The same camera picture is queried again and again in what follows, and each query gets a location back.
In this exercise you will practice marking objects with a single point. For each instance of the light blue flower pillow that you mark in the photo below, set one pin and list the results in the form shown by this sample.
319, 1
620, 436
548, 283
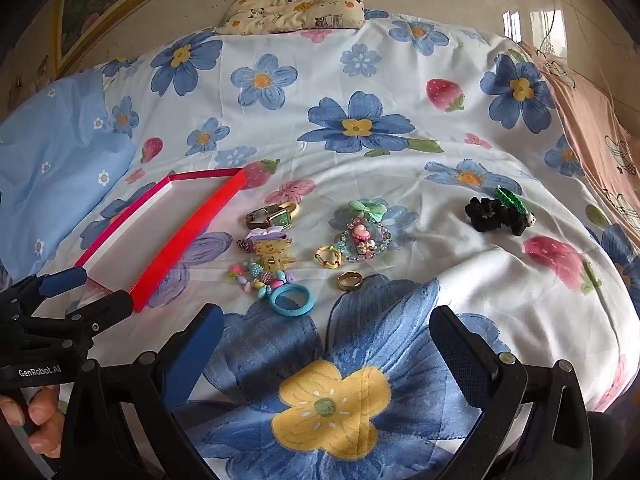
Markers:
50, 160

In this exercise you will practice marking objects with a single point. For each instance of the panda print pillow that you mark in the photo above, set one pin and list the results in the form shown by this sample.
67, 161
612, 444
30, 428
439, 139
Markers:
290, 10

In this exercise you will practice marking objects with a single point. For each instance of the green panda hair clip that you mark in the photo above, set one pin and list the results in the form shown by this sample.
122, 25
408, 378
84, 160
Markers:
507, 195

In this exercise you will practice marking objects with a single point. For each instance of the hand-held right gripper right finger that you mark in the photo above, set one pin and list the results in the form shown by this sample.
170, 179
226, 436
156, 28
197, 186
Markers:
460, 355

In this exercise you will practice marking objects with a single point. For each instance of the black scrunchie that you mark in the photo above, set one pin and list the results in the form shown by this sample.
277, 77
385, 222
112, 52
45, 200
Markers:
482, 212

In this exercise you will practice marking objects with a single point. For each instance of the red shallow box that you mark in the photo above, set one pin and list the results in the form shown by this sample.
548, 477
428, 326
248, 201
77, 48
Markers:
210, 210

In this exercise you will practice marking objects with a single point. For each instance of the blue floral blanket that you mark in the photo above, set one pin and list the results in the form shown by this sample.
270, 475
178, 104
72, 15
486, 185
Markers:
350, 170

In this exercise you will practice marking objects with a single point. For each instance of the person's left hand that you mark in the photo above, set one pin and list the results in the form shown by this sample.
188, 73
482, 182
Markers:
42, 417

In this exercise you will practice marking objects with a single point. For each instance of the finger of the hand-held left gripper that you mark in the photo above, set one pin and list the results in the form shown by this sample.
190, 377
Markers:
65, 280
107, 305

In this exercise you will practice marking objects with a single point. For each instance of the gold square wristwatch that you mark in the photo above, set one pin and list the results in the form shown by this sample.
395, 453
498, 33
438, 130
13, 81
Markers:
277, 217

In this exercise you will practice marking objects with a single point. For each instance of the pink heart hair clip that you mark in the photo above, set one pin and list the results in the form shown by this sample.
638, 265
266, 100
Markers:
361, 232

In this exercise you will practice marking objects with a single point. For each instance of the gold cat hair claw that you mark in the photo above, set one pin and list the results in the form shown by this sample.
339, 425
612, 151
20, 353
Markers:
267, 251

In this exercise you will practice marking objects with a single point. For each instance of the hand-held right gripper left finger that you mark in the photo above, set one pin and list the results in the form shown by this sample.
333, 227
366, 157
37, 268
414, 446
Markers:
200, 345

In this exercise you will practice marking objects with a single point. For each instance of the pink printed bedsheet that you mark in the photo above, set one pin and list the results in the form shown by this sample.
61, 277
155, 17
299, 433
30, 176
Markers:
585, 125

